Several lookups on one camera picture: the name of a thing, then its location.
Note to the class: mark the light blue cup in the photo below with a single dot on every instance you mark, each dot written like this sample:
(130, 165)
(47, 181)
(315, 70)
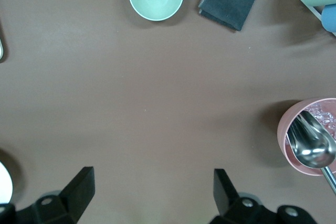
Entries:
(330, 18)

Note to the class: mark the pink plastic bowl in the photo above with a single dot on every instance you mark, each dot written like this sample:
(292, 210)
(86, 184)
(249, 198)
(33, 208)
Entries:
(284, 127)

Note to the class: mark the white ceramic plate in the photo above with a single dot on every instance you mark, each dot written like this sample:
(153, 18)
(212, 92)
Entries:
(4, 182)

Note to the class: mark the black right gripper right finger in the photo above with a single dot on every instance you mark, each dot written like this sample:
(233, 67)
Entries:
(225, 200)

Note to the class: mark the stainless steel scoop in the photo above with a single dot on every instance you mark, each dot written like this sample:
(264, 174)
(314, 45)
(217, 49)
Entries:
(312, 148)

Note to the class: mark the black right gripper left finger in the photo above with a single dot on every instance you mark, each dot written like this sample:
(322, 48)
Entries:
(78, 195)

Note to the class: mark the clear plastic ice pieces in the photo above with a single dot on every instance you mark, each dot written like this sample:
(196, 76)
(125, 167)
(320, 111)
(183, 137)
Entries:
(325, 115)

